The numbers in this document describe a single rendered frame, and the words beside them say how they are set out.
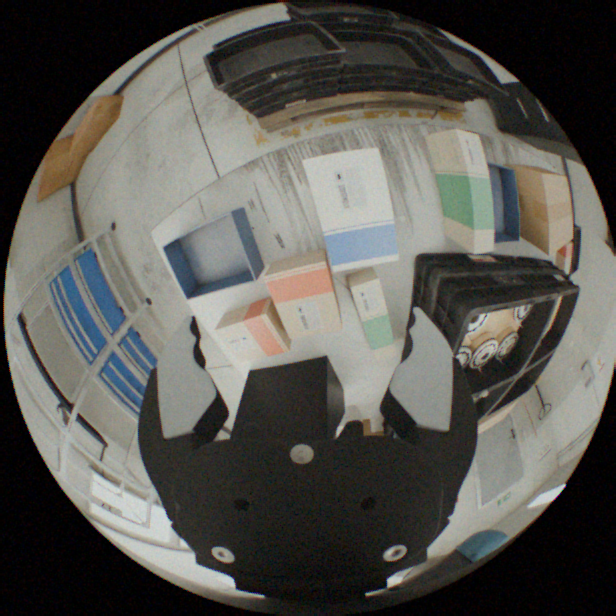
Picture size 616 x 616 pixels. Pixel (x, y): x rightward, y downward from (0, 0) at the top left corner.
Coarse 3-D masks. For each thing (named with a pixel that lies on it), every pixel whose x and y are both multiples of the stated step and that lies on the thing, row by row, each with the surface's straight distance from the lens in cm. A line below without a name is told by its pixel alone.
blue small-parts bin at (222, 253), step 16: (240, 208) 43; (208, 224) 49; (224, 224) 47; (240, 224) 41; (176, 240) 54; (192, 240) 52; (208, 240) 50; (224, 240) 48; (240, 240) 39; (176, 256) 53; (192, 256) 54; (208, 256) 51; (224, 256) 49; (240, 256) 48; (256, 256) 44; (176, 272) 51; (192, 272) 56; (208, 272) 53; (224, 272) 51; (240, 272) 49; (256, 272) 42; (192, 288) 54; (208, 288) 50; (224, 288) 45
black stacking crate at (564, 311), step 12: (540, 276) 70; (552, 276) 80; (564, 276) 95; (564, 300) 104; (564, 312) 104; (552, 324) 108; (564, 324) 105; (552, 336) 109; (540, 348) 93; (552, 348) 102
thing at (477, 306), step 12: (552, 288) 62; (468, 300) 33; (480, 300) 34; (492, 300) 36; (504, 300) 38; (516, 300) 40; (528, 300) 44; (540, 300) 50; (468, 312) 31; (480, 312) 33; (492, 312) 35; (456, 324) 34; (468, 324) 33; (456, 336) 34; (540, 336) 67; (456, 348) 35; (528, 360) 72
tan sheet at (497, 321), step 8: (496, 312) 55; (504, 312) 58; (488, 320) 55; (496, 320) 58; (504, 320) 61; (512, 320) 65; (480, 328) 54; (488, 328) 57; (496, 328) 60; (504, 328) 64; (472, 336) 54; (496, 336) 63
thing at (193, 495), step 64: (256, 448) 6; (320, 448) 6; (384, 448) 6; (192, 512) 6; (256, 512) 6; (320, 512) 5; (384, 512) 6; (256, 576) 6; (320, 576) 6; (384, 576) 6
